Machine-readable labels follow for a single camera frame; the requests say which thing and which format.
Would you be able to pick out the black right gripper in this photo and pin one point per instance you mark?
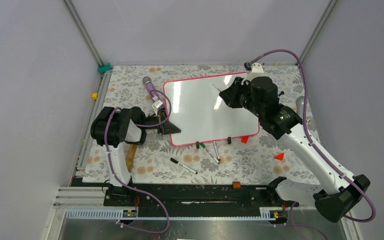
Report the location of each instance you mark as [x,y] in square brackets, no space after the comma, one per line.
[230,95]

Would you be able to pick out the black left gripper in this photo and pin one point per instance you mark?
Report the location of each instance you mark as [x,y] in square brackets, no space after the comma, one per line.
[167,127]

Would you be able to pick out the pink framed whiteboard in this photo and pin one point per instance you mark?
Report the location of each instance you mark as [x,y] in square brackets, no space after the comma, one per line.
[202,115]

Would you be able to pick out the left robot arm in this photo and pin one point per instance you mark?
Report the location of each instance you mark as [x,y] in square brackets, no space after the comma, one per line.
[115,127]

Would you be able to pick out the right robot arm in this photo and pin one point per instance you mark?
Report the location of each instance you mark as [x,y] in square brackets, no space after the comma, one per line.
[338,191]

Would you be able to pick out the black capped marker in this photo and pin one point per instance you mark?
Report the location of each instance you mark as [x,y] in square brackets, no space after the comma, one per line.
[183,166]

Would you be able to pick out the green capped marker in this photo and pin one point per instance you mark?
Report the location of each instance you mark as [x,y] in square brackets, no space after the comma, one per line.
[210,153]

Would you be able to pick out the small orange red block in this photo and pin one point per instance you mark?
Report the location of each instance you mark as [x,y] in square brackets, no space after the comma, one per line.
[245,139]

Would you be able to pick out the blue capped marker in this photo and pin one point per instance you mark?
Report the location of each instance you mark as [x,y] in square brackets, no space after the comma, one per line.
[216,151]

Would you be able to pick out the wooden rolling pin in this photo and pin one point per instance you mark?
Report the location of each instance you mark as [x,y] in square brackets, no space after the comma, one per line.
[130,156]

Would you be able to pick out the purple glitter microphone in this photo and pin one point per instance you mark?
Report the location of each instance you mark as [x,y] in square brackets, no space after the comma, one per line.
[147,81]

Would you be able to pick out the silver microphone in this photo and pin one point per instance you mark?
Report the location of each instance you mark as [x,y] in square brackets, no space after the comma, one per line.
[300,105]

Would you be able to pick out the red triangular block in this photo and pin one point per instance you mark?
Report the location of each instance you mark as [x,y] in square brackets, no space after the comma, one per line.
[280,156]

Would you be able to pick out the yellow small cube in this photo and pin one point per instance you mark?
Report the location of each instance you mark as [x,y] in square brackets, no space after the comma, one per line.
[94,96]

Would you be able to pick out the brown small cube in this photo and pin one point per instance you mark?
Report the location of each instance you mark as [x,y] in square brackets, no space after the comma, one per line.
[236,185]

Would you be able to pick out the teal corner clamp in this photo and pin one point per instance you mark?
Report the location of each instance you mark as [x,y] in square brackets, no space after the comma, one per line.
[104,68]

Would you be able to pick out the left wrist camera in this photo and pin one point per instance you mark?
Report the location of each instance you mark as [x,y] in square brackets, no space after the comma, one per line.
[157,106]

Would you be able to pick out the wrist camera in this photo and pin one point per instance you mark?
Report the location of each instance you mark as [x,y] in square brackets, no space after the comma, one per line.
[157,106]
[253,70]

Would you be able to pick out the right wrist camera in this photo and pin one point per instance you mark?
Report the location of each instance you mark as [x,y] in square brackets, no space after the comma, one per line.
[253,70]

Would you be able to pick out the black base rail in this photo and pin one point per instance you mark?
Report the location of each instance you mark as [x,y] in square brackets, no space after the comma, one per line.
[194,200]

